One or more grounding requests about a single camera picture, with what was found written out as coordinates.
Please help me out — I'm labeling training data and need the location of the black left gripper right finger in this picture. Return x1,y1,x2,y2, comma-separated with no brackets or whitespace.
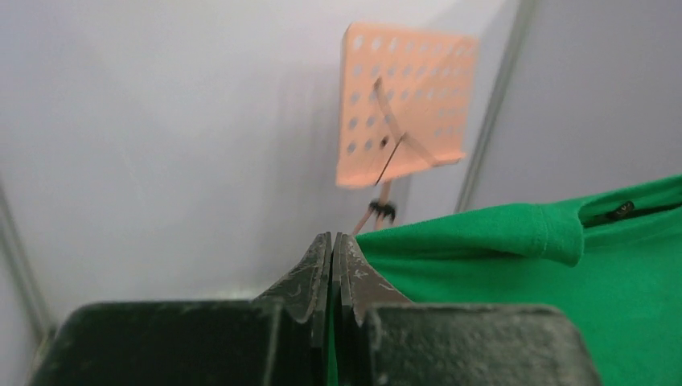
331,233,602,385

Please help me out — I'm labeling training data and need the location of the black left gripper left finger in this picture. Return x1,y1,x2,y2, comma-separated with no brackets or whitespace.
31,232,331,385

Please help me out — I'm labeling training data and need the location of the green t-shirt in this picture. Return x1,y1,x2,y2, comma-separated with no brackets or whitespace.
357,175,681,385

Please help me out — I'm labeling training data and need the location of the pink music stand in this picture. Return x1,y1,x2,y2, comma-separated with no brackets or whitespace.
335,22,479,231

